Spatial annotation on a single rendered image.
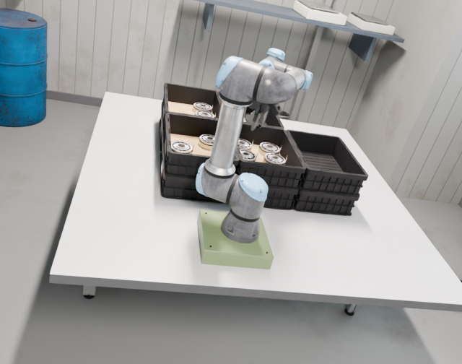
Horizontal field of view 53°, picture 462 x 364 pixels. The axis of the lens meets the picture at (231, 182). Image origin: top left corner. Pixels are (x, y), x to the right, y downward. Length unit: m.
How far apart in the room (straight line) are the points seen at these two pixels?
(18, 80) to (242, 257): 2.61
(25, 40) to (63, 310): 2.08
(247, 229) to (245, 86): 0.54
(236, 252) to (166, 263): 0.25
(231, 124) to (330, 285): 0.71
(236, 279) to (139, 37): 2.97
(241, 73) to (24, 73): 2.57
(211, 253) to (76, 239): 0.48
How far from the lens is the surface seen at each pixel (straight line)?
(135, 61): 4.33
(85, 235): 1.76
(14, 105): 3.93
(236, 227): 1.72
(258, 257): 1.71
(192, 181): 1.94
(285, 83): 1.51
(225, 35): 4.28
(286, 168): 1.98
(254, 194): 1.65
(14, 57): 3.80
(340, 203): 2.19
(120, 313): 2.44
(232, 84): 1.50
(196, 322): 2.46
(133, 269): 1.63
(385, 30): 4.16
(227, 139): 1.60
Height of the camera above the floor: 1.81
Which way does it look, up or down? 30 degrees down
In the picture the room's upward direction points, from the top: 14 degrees clockwise
